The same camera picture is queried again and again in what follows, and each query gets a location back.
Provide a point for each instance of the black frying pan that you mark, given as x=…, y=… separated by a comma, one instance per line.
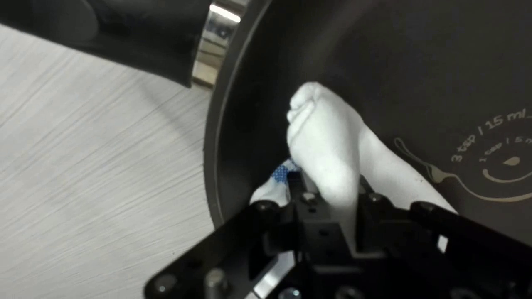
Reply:
x=416, y=67

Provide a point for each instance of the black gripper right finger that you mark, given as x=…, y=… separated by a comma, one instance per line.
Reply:
x=380, y=221

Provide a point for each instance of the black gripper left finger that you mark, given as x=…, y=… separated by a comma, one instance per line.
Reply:
x=310, y=221

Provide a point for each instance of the white blue-striped cloth towel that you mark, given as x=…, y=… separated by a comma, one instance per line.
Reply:
x=327, y=138

